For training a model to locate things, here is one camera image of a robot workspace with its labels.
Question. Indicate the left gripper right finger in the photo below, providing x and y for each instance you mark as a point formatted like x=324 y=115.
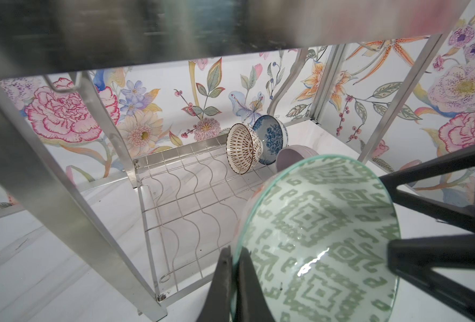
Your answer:
x=251 y=303

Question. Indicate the white red-patterned bowl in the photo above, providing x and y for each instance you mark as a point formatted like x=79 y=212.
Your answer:
x=243 y=148

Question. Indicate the right aluminium frame post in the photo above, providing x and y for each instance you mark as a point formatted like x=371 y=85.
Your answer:
x=330 y=74

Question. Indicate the steel two-tier dish rack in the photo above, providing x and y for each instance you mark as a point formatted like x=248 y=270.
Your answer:
x=64 y=64

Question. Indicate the plain lilac ceramic bowl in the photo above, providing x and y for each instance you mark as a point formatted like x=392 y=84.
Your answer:
x=290 y=155

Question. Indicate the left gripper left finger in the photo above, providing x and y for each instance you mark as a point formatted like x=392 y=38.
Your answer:
x=217 y=303

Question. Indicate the green geometric patterned bowl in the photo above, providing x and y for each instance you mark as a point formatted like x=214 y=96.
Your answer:
x=317 y=234

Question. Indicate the blue floral ceramic bowl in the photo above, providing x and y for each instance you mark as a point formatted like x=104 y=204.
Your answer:
x=273 y=135

